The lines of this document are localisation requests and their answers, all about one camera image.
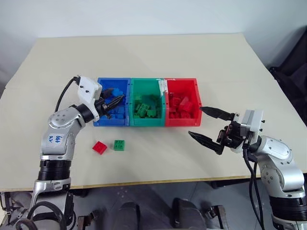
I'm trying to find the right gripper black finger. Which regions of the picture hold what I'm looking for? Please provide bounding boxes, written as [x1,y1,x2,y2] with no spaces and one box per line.
[188,130,225,156]
[200,106,235,121]

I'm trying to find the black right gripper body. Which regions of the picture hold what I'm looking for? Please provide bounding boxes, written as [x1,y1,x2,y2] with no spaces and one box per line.
[216,112,244,150]

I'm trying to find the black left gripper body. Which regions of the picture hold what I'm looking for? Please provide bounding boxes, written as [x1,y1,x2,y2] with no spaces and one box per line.
[94,96,114,119]

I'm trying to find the blue plastic bin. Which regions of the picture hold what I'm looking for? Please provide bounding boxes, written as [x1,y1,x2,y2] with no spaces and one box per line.
[93,77,131,128]

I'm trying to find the red plastic bin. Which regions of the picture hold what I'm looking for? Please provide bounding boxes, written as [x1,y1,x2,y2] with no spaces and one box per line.
[164,77,203,127]

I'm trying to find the green plastic bin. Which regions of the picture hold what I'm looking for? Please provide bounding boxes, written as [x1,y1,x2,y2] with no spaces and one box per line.
[129,78,166,127]

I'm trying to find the black table caster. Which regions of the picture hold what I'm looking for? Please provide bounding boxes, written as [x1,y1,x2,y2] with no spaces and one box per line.
[208,180,232,190]
[71,188,89,198]

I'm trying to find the white tape strip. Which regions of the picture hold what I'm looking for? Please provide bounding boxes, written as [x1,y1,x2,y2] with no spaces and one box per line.
[156,78,169,96]

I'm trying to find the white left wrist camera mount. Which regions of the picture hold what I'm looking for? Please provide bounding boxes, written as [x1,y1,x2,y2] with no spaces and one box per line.
[77,75,103,121]

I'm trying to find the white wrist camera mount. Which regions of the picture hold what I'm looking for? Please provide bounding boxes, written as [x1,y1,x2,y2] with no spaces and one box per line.
[77,75,103,121]
[231,109,265,153]

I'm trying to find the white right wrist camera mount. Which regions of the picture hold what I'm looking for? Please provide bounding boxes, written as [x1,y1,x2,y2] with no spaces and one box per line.
[231,109,265,153]

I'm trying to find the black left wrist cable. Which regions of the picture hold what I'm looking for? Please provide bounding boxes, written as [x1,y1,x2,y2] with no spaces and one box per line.
[54,76,81,113]

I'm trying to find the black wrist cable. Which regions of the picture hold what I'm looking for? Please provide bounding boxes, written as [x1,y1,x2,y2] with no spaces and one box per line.
[242,140,265,230]
[54,76,81,113]

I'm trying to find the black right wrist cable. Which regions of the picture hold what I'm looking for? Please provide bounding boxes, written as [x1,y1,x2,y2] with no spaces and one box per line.
[242,140,265,230]

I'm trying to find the thick black looped cable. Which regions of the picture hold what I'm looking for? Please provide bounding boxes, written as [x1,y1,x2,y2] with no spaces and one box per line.
[14,200,67,230]

